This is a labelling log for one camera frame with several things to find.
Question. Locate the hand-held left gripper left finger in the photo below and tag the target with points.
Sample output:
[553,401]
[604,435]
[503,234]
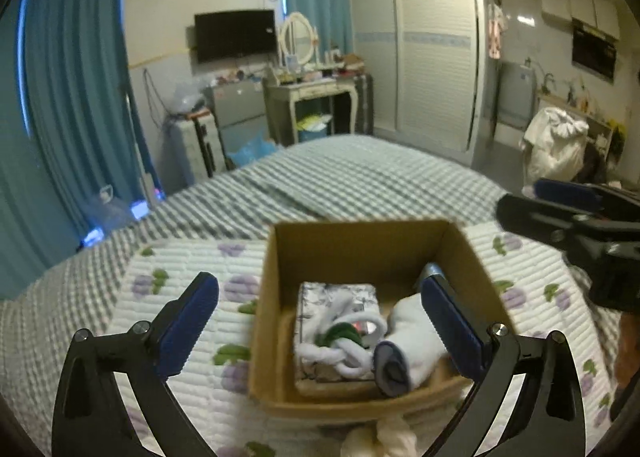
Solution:
[187,322]

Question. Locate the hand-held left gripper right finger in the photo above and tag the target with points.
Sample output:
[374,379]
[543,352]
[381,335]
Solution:
[450,327]

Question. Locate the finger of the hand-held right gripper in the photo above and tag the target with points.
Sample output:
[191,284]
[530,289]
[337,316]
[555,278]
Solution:
[540,217]
[567,193]

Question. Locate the white sock with grey toe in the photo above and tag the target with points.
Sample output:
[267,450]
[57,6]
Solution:
[415,332]

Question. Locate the cardboard box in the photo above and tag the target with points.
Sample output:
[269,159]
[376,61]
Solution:
[350,247]

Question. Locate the person's right forearm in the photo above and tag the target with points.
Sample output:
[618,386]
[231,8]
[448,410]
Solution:
[630,362]

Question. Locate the white cloth bundle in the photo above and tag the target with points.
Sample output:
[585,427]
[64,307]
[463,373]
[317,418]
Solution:
[555,142]

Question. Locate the white quilted mat purple print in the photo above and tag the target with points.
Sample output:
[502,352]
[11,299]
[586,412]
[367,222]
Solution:
[200,257]

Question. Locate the kitchen counter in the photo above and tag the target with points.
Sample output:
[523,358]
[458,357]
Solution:
[600,124]

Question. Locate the white washing machine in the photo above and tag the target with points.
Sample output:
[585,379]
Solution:
[517,97]

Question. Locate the grey patterned folded cloth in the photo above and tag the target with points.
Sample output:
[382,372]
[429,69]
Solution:
[340,293]

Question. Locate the white crumpled sock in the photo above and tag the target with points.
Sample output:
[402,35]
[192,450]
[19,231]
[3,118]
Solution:
[390,437]

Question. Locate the white rolled sock with green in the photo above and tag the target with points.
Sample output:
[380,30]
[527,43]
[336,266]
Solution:
[320,352]

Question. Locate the large clear water bottle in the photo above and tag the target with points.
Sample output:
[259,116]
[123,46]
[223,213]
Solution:
[110,209]

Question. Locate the black range hood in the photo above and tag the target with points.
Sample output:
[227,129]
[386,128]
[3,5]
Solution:
[592,52]

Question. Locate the blue plastic bag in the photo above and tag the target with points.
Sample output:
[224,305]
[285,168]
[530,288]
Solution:
[250,152]

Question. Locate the bed with checked sheet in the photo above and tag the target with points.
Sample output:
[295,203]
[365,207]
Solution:
[350,172]

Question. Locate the white sliding-door wardrobe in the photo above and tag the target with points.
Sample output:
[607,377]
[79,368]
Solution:
[425,52]

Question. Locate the small grey fridge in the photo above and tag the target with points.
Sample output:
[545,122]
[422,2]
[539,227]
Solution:
[240,107]

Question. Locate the clear plastic bag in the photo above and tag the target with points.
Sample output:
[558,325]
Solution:
[187,97]

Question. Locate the bin with yellow-green contents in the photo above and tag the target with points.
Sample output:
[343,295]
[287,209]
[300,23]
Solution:
[315,127]

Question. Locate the wide teal curtain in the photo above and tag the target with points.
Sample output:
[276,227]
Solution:
[65,112]

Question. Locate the white dressing table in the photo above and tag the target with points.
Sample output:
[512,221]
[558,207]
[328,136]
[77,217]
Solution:
[310,89]

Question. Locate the white oval vanity mirror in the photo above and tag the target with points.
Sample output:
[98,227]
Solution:
[298,37]

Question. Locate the black wall television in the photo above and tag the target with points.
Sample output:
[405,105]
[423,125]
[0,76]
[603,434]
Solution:
[235,34]

